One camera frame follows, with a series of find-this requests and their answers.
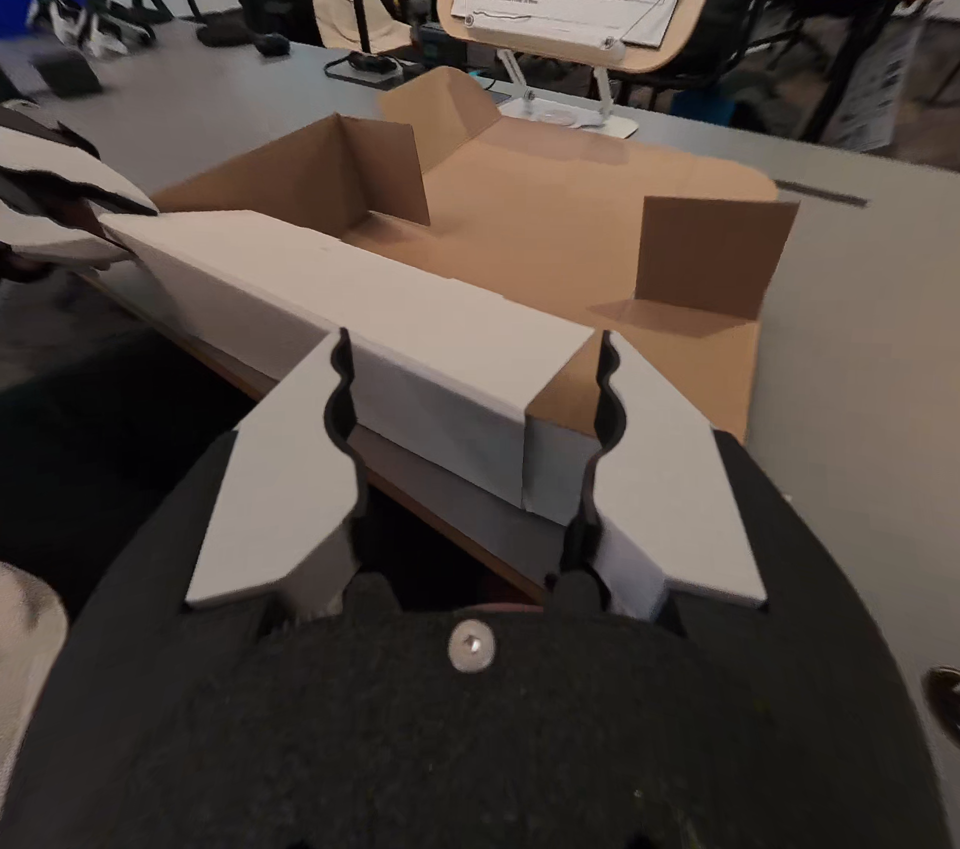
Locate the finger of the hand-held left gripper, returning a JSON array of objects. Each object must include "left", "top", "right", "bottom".
[
  {"left": 0, "top": 127, "right": 160, "bottom": 217},
  {"left": 0, "top": 200, "right": 140, "bottom": 265}
]

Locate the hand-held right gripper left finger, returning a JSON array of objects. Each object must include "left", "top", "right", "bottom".
[{"left": 183, "top": 327, "right": 370, "bottom": 624}]

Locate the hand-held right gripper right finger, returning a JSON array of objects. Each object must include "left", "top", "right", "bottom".
[{"left": 558, "top": 330, "right": 769, "bottom": 624}]

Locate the white and brown cardboard box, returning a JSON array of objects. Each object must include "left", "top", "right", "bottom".
[{"left": 97, "top": 66, "right": 801, "bottom": 528}]

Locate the small blue box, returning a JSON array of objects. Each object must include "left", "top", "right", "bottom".
[{"left": 671, "top": 90, "right": 740, "bottom": 127}]

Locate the dark electronic box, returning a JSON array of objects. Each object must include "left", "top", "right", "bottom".
[{"left": 416, "top": 22, "right": 472, "bottom": 70}]

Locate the dark square object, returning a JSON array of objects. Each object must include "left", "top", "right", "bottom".
[{"left": 33, "top": 50, "right": 103, "bottom": 99}]

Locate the white blurred device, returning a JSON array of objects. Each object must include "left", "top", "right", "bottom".
[{"left": 46, "top": 0, "right": 155, "bottom": 60}]

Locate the large blue bin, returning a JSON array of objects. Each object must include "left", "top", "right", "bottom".
[{"left": 0, "top": 0, "right": 91, "bottom": 39}]

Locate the black tape strip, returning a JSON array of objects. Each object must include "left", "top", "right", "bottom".
[{"left": 772, "top": 180, "right": 871, "bottom": 209}]

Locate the white folding stand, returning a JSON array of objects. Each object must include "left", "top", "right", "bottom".
[{"left": 495, "top": 48, "right": 640, "bottom": 140}]

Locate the white printed sign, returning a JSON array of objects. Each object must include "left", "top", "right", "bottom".
[{"left": 823, "top": 24, "right": 925, "bottom": 153}]

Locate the black cable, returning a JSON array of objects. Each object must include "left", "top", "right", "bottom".
[{"left": 324, "top": 52, "right": 421, "bottom": 93}]

